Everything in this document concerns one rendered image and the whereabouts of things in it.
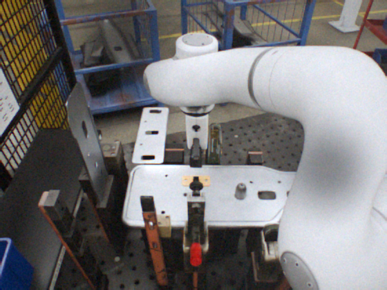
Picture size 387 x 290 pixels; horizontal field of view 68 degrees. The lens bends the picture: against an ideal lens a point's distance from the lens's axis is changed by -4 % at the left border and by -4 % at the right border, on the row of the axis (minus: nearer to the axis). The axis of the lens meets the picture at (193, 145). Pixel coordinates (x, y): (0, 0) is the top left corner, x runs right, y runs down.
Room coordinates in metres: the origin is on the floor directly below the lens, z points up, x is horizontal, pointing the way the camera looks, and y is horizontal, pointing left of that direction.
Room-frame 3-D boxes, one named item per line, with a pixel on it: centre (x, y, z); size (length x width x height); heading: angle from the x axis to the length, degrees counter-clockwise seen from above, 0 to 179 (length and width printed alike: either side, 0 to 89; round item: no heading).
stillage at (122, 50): (2.59, 0.82, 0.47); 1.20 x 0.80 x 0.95; 17
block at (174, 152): (0.70, 0.07, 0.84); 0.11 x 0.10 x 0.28; 179
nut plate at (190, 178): (0.56, -0.01, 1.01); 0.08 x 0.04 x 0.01; 90
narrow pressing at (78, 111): (0.53, 0.26, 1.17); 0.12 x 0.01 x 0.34; 179
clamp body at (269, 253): (0.32, -0.18, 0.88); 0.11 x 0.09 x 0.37; 179
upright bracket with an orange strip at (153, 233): (0.36, 0.10, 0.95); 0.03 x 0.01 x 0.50; 89
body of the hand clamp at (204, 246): (0.35, -0.01, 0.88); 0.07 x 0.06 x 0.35; 179
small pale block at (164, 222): (0.39, 0.07, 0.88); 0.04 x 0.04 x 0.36; 89
